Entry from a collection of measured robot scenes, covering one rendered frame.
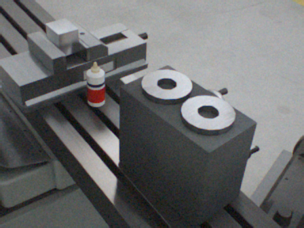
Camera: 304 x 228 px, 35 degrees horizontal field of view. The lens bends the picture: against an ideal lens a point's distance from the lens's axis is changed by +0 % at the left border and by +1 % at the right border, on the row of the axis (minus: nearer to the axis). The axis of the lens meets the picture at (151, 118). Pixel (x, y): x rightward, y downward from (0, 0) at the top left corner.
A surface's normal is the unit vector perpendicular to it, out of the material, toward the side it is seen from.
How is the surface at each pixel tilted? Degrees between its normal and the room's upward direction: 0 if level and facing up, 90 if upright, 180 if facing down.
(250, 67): 0
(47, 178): 90
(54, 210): 90
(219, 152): 90
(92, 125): 0
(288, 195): 0
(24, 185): 90
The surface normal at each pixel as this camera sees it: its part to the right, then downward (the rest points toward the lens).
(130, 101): -0.75, 0.39
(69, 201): 0.58, 0.55
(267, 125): 0.05, -0.77
